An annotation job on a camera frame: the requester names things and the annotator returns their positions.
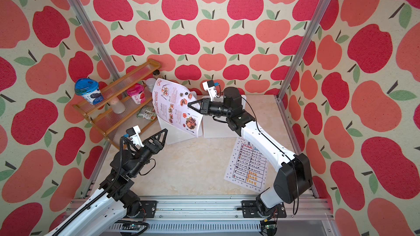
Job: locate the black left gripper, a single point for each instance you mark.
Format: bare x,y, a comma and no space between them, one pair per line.
155,146

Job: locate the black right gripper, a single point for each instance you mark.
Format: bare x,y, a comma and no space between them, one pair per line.
205,108

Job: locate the restaurant special menu sheet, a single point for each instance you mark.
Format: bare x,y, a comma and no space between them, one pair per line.
170,101

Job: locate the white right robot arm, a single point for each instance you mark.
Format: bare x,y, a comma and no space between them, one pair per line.
294,175

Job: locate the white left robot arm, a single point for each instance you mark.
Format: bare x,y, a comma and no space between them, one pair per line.
114,202

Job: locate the left white rack box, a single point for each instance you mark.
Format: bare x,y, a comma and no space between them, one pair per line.
174,135

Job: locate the white rack box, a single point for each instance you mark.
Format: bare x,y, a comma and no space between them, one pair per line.
214,129
174,135

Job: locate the right white rack box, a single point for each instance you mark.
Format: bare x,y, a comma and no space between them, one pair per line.
214,129

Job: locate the green snack packet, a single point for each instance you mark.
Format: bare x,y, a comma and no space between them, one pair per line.
147,113

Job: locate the wooden spice shelf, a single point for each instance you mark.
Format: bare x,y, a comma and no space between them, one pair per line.
102,117

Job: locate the clear plastic bottle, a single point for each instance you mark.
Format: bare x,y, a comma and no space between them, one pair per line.
116,105

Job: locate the white lidded jar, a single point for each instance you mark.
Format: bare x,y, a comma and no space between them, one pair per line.
150,82

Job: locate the pink lidded cup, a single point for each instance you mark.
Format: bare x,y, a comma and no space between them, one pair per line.
136,92

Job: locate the white dotted menu sheet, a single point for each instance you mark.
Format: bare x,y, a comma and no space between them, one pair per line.
247,167

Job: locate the blue lidded yogurt cup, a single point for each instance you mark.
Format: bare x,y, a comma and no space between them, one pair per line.
89,90

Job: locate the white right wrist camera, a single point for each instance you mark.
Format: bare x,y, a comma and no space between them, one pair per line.
212,88

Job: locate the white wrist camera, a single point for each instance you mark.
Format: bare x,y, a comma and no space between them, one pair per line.
134,136
212,88

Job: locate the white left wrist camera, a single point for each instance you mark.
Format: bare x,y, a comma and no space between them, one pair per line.
134,136

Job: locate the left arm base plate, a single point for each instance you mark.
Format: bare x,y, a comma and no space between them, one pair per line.
145,210

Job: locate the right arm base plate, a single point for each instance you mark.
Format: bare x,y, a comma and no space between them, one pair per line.
256,209

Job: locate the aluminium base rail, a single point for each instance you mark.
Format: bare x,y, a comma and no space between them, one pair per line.
218,215

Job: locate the left aluminium frame post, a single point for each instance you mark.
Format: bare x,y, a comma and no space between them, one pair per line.
94,36

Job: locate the aluminium frame post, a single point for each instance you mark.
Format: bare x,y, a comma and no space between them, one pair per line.
94,36
312,27

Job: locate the right aluminium frame post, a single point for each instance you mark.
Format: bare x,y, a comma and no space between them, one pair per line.
312,27

